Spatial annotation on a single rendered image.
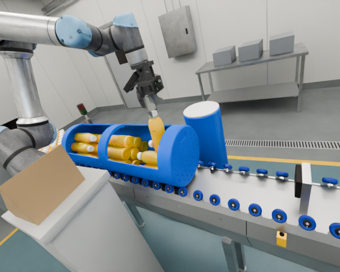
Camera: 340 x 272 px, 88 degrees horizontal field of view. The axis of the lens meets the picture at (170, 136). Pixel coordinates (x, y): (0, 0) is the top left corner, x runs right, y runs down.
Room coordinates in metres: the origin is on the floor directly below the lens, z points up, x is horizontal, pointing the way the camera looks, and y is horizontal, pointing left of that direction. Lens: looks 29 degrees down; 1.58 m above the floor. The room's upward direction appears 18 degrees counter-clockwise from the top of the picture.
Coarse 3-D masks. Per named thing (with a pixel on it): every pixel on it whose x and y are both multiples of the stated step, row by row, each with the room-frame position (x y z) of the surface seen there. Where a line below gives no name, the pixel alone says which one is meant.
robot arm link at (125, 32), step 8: (120, 16) 0.68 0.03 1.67; (128, 16) 0.68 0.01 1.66; (120, 24) 0.68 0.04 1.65; (128, 24) 0.68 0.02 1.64; (136, 24) 0.69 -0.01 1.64; (112, 32) 0.69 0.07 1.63; (120, 32) 0.68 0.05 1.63; (128, 32) 0.67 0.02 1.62; (136, 32) 0.68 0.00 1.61; (120, 40) 0.68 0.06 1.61; (128, 40) 0.67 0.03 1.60; (136, 40) 0.68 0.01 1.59; (120, 48) 0.71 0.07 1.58; (128, 48) 0.68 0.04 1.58; (136, 48) 0.68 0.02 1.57
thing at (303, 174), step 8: (296, 168) 0.42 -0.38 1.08; (304, 168) 0.40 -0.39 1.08; (296, 176) 0.39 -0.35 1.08; (304, 176) 0.37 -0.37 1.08; (296, 184) 0.37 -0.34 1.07; (304, 184) 0.35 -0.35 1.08; (296, 192) 0.37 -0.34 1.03; (304, 192) 0.35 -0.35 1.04; (304, 200) 0.35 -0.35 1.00; (304, 208) 0.34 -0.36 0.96
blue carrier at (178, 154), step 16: (80, 128) 1.24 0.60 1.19; (96, 128) 1.27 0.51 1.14; (112, 128) 0.91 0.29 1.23; (128, 128) 1.04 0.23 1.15; (144, 128) 0.95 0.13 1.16; (176, 128) 0.67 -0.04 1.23; (192, 128) 0.74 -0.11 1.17; (64, 144) 1.08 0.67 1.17; (160, 144) 0.63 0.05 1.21; (176, 144) 0.62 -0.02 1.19; (192, 144) 0.71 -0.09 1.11; (80, 160) 0.98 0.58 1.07; (96, 160) 0.86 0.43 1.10; (160, 160) 0.59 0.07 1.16; (176, 160) 0.59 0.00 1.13; (192, 160) 0.68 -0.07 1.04; (144, 176) 0.66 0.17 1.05; (160, 176) 0.59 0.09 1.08; (176, 176) 0.57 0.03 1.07; (192, 176) 0.65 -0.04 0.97
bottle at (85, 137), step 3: (75, 135) 1.17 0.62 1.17; (78, 135) 1.15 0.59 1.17; (81, 135) 1.12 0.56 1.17; (84, 135) 1.10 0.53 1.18; (87, 135) 1.09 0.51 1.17; (90, 135) 1.10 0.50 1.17; (75, 138) 1.16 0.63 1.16; (78, 138) 1.13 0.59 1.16; (81, 138) 1.11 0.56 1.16; (84, 138) 1.09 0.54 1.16; (87, 138) 1.08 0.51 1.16; (78, 141) 1.15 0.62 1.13; (81, 141) 1.12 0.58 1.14; (84, 141) 1.10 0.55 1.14; (87, 141) 1.08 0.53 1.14; (90, 141) 1.08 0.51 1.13
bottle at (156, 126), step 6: (150, 120) 0.71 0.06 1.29; (156, 120) 0.70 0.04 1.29; (150, 126) 0.70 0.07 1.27; (156, 126) 0.69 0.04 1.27; (162, 126) 0.70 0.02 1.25; (150, 132) 0.71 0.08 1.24; (156, 132) 0.69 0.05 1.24; (162, 132) 0.69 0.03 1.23; (156, 138) 0.69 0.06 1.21; (156, 144) 0.69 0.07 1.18; (156, 150) 0.69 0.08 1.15
